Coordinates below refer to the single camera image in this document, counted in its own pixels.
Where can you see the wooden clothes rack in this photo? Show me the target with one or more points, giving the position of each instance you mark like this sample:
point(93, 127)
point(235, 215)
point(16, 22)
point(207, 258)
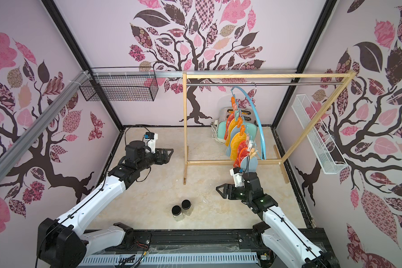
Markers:
point(346, 79)

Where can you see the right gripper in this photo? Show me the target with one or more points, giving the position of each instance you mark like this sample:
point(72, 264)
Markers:
point(234, 190)

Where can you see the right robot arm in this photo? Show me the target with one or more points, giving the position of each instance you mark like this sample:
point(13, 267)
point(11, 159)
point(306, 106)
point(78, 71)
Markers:
point(275, 231)

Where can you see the blue clip hanger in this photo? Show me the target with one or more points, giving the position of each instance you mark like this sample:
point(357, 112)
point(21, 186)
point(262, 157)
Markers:
point(262, 137)

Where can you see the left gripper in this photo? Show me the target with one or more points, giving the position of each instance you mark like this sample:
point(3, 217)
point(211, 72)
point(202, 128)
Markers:
point(164, 159)

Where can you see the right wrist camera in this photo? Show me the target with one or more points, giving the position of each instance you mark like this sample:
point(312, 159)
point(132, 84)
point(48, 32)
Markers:
point(237, 174)

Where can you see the mint green toaster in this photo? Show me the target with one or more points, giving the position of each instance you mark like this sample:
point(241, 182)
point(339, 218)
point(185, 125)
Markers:
point(249, 121)

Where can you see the left black lid jar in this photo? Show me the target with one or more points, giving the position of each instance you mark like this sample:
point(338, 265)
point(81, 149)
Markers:
point(177, 213)

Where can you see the white wire basket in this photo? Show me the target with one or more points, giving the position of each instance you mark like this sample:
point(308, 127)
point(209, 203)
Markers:
point(320, 138)

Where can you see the grey blue insole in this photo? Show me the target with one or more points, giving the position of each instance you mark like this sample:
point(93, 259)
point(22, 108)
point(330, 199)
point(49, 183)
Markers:
point(249, 165)

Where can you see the aluminium frame bar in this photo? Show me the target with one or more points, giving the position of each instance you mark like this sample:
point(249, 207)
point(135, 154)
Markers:
point(23, 143)

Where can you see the orange rimmed grey insole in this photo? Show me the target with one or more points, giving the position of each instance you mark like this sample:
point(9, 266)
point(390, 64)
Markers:
point(242, 152)

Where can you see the right black lid jar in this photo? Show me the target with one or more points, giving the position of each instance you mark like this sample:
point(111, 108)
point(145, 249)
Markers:
point(187, 207)

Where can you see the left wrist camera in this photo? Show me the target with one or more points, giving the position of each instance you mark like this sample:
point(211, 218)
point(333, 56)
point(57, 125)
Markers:
point(150, 139)

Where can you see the black wire basket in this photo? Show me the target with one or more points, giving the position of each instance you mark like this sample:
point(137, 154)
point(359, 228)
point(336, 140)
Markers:
point(133, 85)

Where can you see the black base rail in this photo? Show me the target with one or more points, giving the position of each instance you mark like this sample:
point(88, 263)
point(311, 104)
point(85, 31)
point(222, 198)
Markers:
point(244, 237)

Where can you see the white slotted cable duct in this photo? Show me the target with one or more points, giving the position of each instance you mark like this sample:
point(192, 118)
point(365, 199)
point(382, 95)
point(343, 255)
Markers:
point(169, 260)

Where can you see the red orange insole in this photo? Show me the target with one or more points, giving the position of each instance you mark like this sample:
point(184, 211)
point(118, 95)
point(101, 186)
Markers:
point(229, 119)

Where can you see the black lid jar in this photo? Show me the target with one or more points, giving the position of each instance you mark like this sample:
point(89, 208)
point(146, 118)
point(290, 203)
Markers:
point(177, 213)
point(187, 207)

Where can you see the yellow insole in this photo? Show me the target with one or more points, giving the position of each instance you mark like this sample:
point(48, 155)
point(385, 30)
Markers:
point(235, 143)
point(232, 123)

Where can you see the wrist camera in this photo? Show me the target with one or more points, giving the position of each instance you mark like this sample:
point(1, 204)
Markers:
point(150, 139)
point(237, 174)

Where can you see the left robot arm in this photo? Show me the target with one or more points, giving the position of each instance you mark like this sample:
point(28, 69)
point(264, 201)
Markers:
point(64, 242)

